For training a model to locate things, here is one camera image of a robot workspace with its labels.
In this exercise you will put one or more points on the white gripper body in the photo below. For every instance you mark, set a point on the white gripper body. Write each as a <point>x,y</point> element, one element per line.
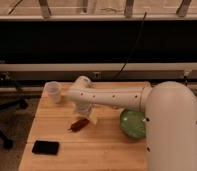
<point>83,108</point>

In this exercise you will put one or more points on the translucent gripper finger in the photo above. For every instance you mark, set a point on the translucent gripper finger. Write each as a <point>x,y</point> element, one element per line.
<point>92,117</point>

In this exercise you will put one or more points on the translucent plastic cup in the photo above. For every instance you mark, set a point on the translucent plastic cup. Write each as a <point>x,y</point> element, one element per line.
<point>53,90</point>

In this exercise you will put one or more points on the green ceramic bowl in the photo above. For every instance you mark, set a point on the green ceramic bowl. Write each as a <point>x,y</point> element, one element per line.
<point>132,124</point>

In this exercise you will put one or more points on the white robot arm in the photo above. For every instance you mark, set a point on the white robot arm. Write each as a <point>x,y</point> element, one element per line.
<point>170,110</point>

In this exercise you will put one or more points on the white baseboard heater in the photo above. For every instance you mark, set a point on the white baseboard heater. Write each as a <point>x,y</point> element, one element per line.
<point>105,71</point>

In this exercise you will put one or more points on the black phone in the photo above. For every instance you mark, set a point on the black phone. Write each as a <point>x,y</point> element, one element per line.
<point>45,147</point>

